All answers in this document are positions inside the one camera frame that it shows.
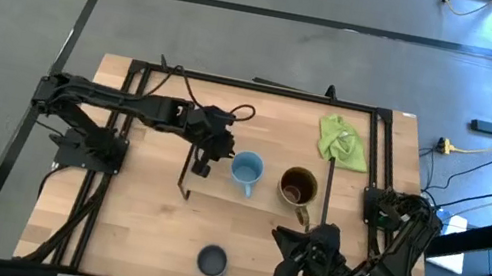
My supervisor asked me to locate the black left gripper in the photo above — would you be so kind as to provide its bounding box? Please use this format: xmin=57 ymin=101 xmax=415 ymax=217
xmin=177 ymin=100 xmax=245 ymax=183

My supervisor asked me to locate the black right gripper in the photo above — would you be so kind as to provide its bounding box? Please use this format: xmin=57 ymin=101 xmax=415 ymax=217
xmin=262 ymin=212 xmax=357 ymax=276

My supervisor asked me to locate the light blue mug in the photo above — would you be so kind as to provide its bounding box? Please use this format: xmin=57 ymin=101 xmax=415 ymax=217
xmin=225 ymin=148 xmax=268 ymax=201

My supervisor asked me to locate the brown glazed mug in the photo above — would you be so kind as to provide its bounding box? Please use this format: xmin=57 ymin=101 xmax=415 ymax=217
xmin=271 ymin=163 xmax=323 ymax=232

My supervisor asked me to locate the grey mug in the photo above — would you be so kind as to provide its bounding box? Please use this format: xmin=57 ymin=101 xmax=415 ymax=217
xmin=193 ymin=242 xmax=237 ymax=276

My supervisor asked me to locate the wooden shelf with black legs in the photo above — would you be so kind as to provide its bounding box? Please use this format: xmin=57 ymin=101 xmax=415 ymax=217
xmin=172 ymin=131 xmax=339 ymax=234

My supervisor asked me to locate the green cloth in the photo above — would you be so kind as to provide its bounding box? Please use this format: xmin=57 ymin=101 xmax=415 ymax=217
xmin=312 ymin=111 xmax=377 ymax=174

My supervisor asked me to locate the white floor box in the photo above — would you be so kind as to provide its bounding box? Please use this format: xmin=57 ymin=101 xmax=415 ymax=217
xmin=425 ymin=209 xmax=473 ymax=276

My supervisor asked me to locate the black floor stand foot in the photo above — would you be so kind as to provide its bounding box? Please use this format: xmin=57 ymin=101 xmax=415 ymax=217
xmin=469 ymin=118 xmax=492 ymax=136

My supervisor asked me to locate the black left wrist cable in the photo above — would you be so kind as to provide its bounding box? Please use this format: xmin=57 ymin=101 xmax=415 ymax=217
xmin=227 ymin=100 xmax=259 ymax=126

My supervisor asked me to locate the black aluminium table frame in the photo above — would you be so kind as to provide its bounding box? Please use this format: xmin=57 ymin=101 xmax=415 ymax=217
xmin=11 ymin=35 xmax=470 ymax=276

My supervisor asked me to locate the yellow floor cable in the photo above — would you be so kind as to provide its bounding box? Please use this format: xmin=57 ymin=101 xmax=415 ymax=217
xmin=449 ymin=136 xmax=492 ymax=159

